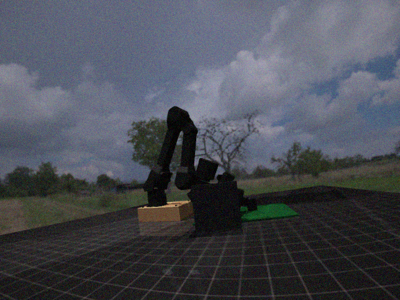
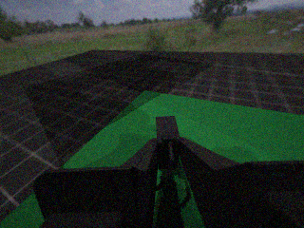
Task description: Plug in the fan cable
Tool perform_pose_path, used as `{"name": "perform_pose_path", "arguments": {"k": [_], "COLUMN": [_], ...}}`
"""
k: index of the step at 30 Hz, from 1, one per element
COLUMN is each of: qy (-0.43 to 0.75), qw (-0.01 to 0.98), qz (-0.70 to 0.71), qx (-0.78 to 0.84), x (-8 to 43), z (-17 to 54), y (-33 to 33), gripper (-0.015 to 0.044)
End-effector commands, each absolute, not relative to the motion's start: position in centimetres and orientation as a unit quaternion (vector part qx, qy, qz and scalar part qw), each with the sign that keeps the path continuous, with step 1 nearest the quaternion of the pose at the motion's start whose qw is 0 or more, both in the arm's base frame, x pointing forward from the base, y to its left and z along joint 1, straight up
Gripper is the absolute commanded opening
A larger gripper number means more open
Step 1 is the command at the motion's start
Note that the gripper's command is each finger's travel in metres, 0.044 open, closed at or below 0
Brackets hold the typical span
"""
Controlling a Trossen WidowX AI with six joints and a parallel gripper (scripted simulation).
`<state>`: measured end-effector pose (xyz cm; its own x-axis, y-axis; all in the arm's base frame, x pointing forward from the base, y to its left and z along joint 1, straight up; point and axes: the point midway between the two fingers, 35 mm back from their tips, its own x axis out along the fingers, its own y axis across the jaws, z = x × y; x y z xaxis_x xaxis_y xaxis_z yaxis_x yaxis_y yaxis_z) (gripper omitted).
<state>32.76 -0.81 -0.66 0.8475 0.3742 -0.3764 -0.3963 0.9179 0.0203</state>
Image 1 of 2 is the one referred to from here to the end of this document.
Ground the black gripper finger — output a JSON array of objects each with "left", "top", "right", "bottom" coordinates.
[{"left": 241, "top": 197, "right": 251, "bottom": 206}]

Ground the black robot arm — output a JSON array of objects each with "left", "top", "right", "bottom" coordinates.
[{"left": 143, "top": 106, "right": 219, "bottom": 208}]

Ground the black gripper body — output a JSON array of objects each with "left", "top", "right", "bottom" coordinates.
[{"left": 237, "top": 188, "right": 244, "bottom": 208}]

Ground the green circuit board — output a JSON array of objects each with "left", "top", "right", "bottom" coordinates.
[{"left": 240, "top": 202, "right": 299, "bottom": 223}]

